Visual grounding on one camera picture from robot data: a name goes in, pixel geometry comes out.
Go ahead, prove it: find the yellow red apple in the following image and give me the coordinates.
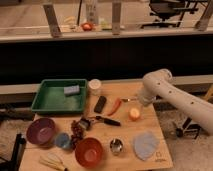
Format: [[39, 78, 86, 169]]
[[129, 108, 141, 121]]

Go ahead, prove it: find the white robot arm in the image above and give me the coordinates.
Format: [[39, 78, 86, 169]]
[[137, 69, 213, 135]]

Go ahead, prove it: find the small metal cup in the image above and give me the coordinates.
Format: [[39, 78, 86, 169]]
[[110, 138, 123, 155]]

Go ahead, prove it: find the small blue cup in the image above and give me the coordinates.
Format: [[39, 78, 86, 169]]
[[54, 133, 70, 149]]

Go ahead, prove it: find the white lidded jar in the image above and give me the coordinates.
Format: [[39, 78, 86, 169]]
[[88, 79, 101, 96]]

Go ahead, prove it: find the black rectangular block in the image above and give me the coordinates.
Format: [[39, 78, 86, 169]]
[[94, 96, 107, 113]]

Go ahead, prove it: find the metal spoon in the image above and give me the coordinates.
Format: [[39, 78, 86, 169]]
[[121, 97, 138, 103]]

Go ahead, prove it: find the blue sponge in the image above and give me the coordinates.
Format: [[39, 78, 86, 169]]
[[64, 85, 80, 96]]

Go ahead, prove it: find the black binder clip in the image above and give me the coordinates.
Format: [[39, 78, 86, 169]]
[[79, 118, 91, 130]]

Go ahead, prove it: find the bunch of red grapes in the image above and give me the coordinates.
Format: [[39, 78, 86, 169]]
[[71, 121, 84, 149]]

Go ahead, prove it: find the green plastic tray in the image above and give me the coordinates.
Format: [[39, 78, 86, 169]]
[[31, 79, 87, 115]]

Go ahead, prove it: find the red round object on shelf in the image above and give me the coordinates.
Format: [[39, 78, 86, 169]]
[[81, 22, 94, 31]]

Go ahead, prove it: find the red bowl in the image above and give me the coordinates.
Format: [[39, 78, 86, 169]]
[[75, 137, 103, 168]]

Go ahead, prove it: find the light blue cloth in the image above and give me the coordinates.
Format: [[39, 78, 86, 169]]
[[133, 131, 160, 161]]

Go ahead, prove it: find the purple bowl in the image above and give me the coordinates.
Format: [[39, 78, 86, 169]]
[[26, 118, 56, 145]]

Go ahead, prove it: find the black office chair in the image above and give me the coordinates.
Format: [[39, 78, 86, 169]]
[[141, 0, 208, 28]]

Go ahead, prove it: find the black chair at left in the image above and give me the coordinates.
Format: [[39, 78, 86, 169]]
[[0, 133, 26, 171]]

